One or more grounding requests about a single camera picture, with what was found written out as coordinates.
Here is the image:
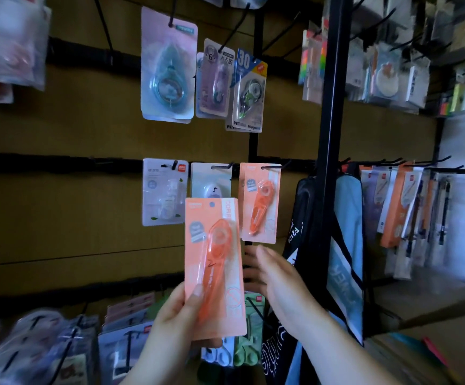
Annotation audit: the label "person's right hand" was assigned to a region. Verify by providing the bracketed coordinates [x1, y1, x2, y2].
[242, 244, 330, 342]

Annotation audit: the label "person's left hand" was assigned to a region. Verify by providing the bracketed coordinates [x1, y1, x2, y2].
[152, 282, 205, 354]

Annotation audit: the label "orange correction tape packet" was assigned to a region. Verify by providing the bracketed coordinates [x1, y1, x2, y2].
[238, 163, 281, 244]
[184, 197, 248, 341]

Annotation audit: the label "person's left forearm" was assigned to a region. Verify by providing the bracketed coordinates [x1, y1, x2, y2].
[119, 340, 195, 385]

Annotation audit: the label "person's right forearm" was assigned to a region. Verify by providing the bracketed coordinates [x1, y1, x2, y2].
[293, 313, 402, 385]

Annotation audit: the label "black pencil bag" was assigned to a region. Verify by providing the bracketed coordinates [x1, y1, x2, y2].
[262, 176, 318, 385]

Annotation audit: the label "stack of pink packets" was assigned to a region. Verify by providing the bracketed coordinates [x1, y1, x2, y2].
[102, 292, 157, 334]

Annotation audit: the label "grey packet with black item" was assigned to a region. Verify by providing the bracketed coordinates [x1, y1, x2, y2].
[98, 321, 153, 385]

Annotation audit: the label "light blue pencil bag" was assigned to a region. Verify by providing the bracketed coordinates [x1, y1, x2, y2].
[285, 174, 364, 385]

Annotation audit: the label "white packet with small tape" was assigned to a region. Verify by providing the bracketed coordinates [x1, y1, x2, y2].
[191, 162, 233, 199]

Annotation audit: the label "white packet with clear dispenser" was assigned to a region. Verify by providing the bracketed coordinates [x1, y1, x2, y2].
[142, 158, 189, 227]

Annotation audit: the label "row of hanging pen packets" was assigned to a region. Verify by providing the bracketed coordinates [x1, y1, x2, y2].
[359, 164, 459, 280]

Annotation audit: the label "pile of clear blister packets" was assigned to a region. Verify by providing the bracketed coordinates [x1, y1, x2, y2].
[0, 308, 101, 385]

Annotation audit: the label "green tape packet blue label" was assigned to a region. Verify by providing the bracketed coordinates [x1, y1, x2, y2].
[225, 48, 268, 134]

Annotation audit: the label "purple correction tape packet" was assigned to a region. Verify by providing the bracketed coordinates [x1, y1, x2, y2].
[195, 38, 236, 120]

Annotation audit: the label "neon sticky note packet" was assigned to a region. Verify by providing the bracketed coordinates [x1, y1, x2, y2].
[298, 19, 328, 105]

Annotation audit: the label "pink packet with blue tape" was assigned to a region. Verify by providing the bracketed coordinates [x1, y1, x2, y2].
[140, 6, 198, 125]

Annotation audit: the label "row of white stationery packets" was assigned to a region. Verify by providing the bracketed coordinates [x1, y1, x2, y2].
[345, 36, 432, 115]

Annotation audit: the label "clear packets with red items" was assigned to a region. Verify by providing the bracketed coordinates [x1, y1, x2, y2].
[0, 0, 52, 105]

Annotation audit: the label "black wall rail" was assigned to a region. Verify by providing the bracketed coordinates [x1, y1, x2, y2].
[0, 152, 317, 175]
[46, 36, 301, 78]
[0, 272, 186, 323]

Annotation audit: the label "black metal upright post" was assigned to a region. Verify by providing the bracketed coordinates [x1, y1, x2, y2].
[312, 0, 354, 305]

